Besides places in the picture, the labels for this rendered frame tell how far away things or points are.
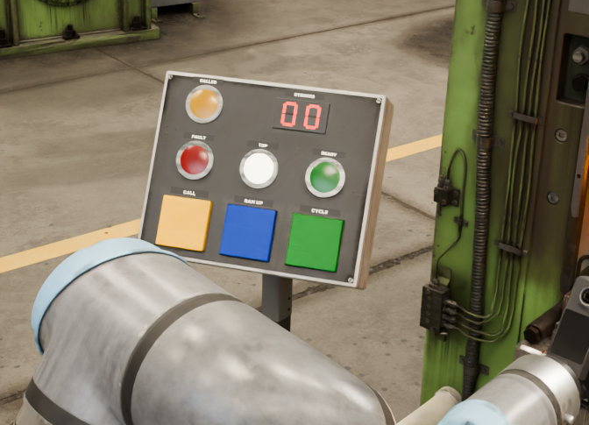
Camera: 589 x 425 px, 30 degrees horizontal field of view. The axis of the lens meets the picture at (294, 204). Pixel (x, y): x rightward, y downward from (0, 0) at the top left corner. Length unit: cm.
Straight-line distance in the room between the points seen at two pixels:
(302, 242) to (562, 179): 40
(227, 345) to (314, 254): 88
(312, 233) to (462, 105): 33
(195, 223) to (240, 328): 92
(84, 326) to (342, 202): 85
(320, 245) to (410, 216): 251
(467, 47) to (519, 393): 67
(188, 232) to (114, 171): 282
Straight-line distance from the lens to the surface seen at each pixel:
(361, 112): 159
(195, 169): 163
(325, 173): 158
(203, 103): 165
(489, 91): 167
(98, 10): 608
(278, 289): 175
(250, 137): 162
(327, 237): 156
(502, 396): 117
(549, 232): 171
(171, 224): 163
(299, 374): 70
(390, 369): 315
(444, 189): 176
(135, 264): 78
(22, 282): 364
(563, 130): 165
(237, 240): 160
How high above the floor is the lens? 171
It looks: 25 degrees down
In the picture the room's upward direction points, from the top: 1 degrees clockwise
